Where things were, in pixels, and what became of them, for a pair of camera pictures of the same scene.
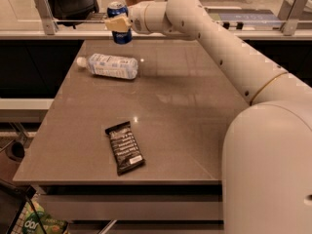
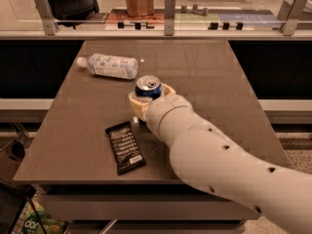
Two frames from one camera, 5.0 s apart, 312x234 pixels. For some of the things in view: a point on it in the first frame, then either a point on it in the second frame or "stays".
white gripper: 136,18 to 161,108
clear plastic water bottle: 115,66 stays
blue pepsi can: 114,9 to 148,86
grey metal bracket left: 42,2 stays
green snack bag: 37,221 stays
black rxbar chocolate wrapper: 126,150 stays
